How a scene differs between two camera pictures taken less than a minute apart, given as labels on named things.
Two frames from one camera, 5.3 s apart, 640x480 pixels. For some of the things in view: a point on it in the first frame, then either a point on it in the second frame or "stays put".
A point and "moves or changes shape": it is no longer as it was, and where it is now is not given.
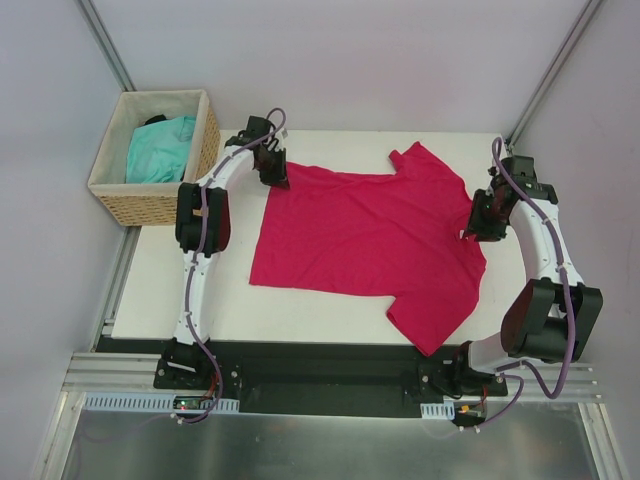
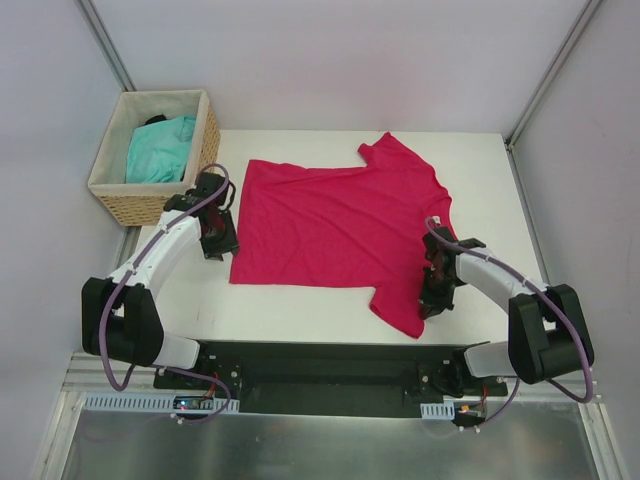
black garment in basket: x=156 y=118 stays put
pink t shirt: x=400 y=236 moves or changes shape
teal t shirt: x=158 y=151 stays put
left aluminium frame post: x=105 y=44 stays put
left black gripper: x=273 y=167 to x=223 y=239
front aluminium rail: x=91 y=372 stays put
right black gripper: x=485 y=220 to x=435 y=292
